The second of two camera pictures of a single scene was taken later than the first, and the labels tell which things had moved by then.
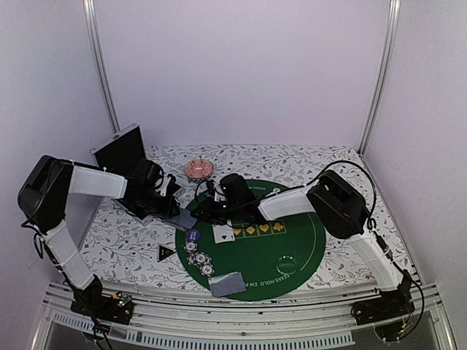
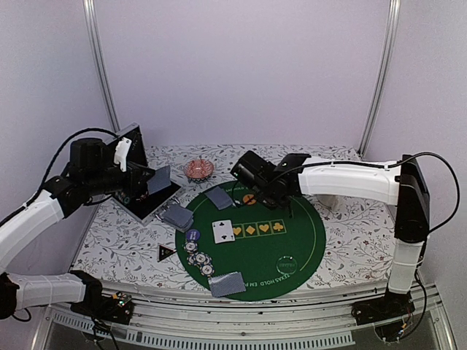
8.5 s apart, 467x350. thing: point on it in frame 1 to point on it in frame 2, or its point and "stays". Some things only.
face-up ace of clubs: x=223 y=233 stays
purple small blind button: x=193 y=235 stays
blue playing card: x=226 y=284 stays
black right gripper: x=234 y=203 to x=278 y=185
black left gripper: x=167 y=211 to x=132 y=176
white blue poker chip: x=207 y=270 stays
